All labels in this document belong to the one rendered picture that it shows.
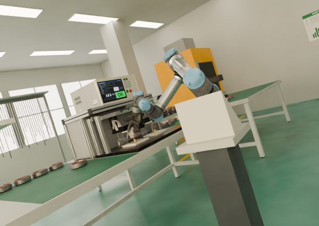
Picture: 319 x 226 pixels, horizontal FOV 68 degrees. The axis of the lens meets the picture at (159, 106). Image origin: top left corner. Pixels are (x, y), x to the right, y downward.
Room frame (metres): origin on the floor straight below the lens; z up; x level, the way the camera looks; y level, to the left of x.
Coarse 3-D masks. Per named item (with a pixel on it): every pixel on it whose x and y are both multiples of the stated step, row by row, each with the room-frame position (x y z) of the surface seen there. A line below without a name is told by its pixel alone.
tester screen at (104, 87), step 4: (116, 80) 1.97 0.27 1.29; (120, 80) 2.00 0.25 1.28; (100, 84) 1.83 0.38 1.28; (104, 84) 1.87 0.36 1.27; (108, 84) 1.89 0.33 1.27; (112, 84) 1.92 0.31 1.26; (116, 84) 1.96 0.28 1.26; (120, 84) 1.99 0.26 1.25; (100, 88) 1.83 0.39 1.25; (104, 88) 1.86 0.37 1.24; (108, 88) 1.88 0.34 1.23; (112, 88) 1.91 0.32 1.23; (104, 92) 1.85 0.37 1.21; (108, 92) 1.87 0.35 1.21; (112, 92) 1.90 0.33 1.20; (104, 96) 1.84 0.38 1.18; (112, 96) 1.89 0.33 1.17; (108, 100) 1.86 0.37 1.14
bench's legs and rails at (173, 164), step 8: (168, 152) 3.11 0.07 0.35; (192, 160) 2.93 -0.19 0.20; (168, 168) 2.99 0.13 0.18; (176, 168) 3.10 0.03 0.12; (152, 176) 2.81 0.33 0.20; (176, 176) 3.11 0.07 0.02; (144, 184) 2.64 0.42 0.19; (136, 192) 2.53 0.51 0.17; (120, 200) 2.36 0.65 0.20; (112, 208) 2.27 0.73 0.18; (96, 216) 2.14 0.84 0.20; (88, 224) 2.06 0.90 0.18
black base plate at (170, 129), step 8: (168, 128) 2.07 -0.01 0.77; (176, 128) 1.89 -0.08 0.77; (152, 136) 1.86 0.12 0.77; (160, 136) 1.72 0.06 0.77; (168, 136) 1.74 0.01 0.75; (144, 144) 1.58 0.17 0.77; (152, 144) 1.60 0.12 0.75; (104, 152) 1.81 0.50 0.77; (112, 152) 1.68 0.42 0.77; (120, 152) 1.61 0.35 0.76; (128, 152) 1.56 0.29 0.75
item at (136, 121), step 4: (132, 112) 1.70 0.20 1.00; (136, 116) 1.71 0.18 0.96; (140, 116) 1.68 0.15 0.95; (132, 120) 1.72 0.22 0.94; (136, 120) 1.72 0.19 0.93; (140, 120) 1.69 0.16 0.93; (132, 124) 1.72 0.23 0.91; (136, 124) 1.70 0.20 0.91; (140, 124) 1.70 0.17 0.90; (144, 124) 1.74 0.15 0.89; (136, 128) 1.71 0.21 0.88; (140, 128) 1.72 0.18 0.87
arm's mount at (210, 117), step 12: (204, 96) 1.18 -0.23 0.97; (216, 96) 1.14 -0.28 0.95; (180, 108) 1.25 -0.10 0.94; (192, 108) 1.22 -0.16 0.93; (204, 108) 1.19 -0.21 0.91; (216, 108) 1.15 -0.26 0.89; (228, 108) 1.16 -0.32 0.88; (180, 120) 1.26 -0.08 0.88; (192, 120) 1.23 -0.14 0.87; (204, 120) 1.20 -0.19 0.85; (216, 120) 1.16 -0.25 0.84; (228, 120) 1.13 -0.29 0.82; (192, 132) 1.24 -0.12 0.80; (204, 132) 1.21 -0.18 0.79; (216, 132) 1.17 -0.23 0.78; (228, 132) 1.14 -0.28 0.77
